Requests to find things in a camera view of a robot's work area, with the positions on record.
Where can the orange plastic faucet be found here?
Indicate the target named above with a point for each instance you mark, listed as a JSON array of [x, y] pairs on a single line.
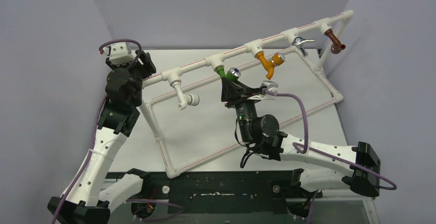
[[269, 65]]

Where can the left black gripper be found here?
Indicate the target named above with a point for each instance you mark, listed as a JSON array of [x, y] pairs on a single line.
[[144, 63]]

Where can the white PVC pipe frame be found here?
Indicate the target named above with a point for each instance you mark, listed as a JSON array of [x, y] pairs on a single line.
[[337, 23]]

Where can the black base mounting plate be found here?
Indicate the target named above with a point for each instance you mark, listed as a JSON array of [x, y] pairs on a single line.
[[237, 192]]

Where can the brown plastic faucet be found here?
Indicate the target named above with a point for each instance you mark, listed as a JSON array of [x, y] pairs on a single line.
[[337, 46]]

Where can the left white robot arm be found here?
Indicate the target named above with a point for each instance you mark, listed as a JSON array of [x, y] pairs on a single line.
[[84, 200]]

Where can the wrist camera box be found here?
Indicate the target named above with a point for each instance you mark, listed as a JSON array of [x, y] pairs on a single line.
[[269, 90], [118, 55]]

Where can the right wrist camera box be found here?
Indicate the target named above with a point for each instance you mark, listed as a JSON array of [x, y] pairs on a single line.
[[269, 90]]

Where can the green plastic faucet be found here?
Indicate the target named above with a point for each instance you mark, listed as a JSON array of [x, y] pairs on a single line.
[[232, 74]]

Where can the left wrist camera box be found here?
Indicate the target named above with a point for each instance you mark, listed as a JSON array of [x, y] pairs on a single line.
[[118, 55]]

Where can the white plastic faucet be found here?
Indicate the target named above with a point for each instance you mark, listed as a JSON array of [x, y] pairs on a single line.
[[184, 99]]

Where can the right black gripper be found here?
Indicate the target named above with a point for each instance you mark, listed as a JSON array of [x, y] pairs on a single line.
[[240, 95]]

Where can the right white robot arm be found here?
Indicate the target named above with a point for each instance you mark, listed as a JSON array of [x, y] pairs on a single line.
[[356, 167]]

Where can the chrome metal faucet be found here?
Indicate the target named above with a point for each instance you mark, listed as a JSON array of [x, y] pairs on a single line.
[[299, 42]]

